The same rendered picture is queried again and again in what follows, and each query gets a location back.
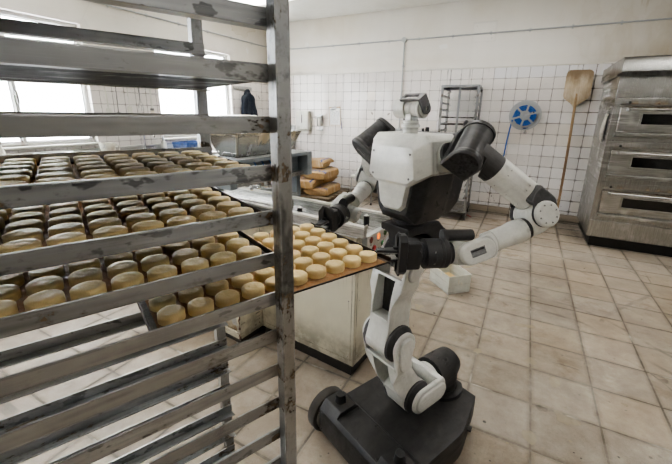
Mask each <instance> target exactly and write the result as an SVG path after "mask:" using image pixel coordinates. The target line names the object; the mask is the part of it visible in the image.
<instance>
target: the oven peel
mask: <svg viewBox="0 0 672 464"><path fill-rule="evenodd" d="M593 78H594V71H593V70H591V69H587V70H570V71H569V72H568V73H567V75H566V81H565V87H564V93H563V97H564V99H565V100H566V101H568V102H569V103H570V104H571V105H572V107H573V112H572V118H571V124H570V131H569V137H568V143H567V149H566V155H565V161H564V167H563V173H562V179H561V184H560V190H559V195H558V201H557V207H558V208H559V205H560V200H561V194H562V189H563V183H564V178H565V172H566V166H567V160H568V154H569V148H570V142H571V136H572V130H573V124H574V117H575V111H576V107H577V105H579V104H580V103H582V102H583V101H585V100H587V99H588V98H589V97H590V95H591V89H592V83H593Z"/></svg>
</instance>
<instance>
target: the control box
mask: <svg viewBox="0 0 672 464"><path fill-rule="evenodd" d="M384 231H385V229H382V228H381V226H380V227H378V228H376V229H374V230H372V231H371V232H369V233H367V236H366V238H365V239H362V245H364V246H366V247H368V248H371V249H372V248H373V246H374V245H376V248H381V247H382V245H381V242H382V240H385V238H386V237H387V236H388V232H387V233H386V235H384ZM378 233H380V238H379V239H378V238H377V236H378ZM371 237H373V242H372V243H370V239H371Z"/></svg>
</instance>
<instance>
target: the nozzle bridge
mask: <svg viewBox="0 0 672 464"><path fill-rule="evenodd" d="M220 157H223V158H227V159H230V160H234V161H237V162H241V163H244V164H248V165H251V166H255V164H254V163H253V162H255V163H256V166H260V165H263V163H264V165H270V162H269V161H268V160H270V161H271V154H266V155H257V156H248V157H240V158H235V157H226V156H220ZM261 161H263V163H262V162H261ZM303 174H305V175H309V174H312V151H304V150H293V149H292V192H297V193H299V194H298V197H301V186H300V175H303ZM264 182H269V181H261V182H251V183H242V184H233V185H224V186H215V187H217V188H218V190H220V191H222V192H224V190H229V191H232V190H237V189H238V188H239V187H244V186H249V185H254V184H259V183H264Z"/></svg>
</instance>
